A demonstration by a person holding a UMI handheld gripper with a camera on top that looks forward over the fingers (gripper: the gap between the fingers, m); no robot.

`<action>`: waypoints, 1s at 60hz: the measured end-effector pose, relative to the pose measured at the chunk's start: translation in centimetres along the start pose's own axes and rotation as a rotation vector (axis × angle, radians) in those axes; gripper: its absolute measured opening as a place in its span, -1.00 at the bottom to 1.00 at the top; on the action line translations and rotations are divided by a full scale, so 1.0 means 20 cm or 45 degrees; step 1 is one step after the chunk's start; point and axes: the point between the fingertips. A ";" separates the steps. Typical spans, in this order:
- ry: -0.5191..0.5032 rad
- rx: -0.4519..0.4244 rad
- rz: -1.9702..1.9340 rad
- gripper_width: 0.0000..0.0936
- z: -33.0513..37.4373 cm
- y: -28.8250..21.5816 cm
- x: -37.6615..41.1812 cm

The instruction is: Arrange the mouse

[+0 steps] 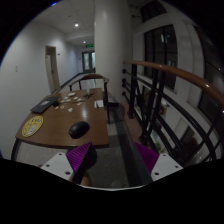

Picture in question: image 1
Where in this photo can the wooden handrail with black railing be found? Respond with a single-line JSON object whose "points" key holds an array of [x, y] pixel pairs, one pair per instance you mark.
{"points": [[179, 113]]}

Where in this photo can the yellow round mat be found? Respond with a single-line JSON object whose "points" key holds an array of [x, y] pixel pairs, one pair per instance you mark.
{"points": [[32, 126]]}

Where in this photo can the wooden table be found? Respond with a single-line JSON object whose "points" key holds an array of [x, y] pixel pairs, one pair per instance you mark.
{"points": [[54, 129]]}

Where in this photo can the double door with exit sign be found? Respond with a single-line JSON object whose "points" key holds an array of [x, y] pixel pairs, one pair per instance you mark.
{"points": [[88, 61]]}

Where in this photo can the white notebook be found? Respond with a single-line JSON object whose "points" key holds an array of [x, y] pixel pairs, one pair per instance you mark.
{"points": [[98, 104]]}

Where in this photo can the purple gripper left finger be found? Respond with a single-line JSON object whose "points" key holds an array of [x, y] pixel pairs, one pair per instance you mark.
{"points": [[68, 165]]}

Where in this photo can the wooden chair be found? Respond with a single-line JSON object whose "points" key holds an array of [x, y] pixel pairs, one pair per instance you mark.
{"points": [[90, 81]]}

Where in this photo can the black laptop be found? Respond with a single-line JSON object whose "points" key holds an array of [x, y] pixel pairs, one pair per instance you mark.
{"points": [[45, 104]]}

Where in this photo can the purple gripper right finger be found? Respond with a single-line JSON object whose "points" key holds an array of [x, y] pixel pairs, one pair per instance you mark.
{"points": [[157, 165]]}

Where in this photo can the side door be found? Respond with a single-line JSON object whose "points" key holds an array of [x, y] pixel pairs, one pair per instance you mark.
{"points": [[51, 68]]}

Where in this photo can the black computer mouse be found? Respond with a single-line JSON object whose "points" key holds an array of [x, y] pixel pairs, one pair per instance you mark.
{"points": [[77, 130]]}

